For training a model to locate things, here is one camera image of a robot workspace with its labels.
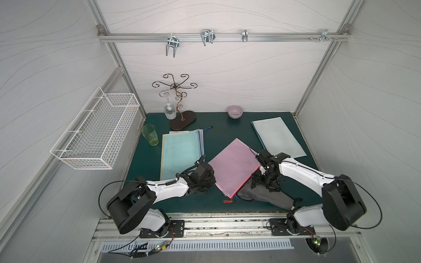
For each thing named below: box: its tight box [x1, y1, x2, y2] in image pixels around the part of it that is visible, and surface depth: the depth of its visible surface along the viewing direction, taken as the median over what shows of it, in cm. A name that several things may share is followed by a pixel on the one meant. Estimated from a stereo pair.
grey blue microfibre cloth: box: [236, 177, 295, 211], surface depth 82 cm
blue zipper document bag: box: [250, 116, 307, 159], surface depth 110 cm
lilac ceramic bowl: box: [226, 105, 244, 119], surface depth 120 cm
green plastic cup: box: [140, 123, 159, 147], surface depth 100 cm
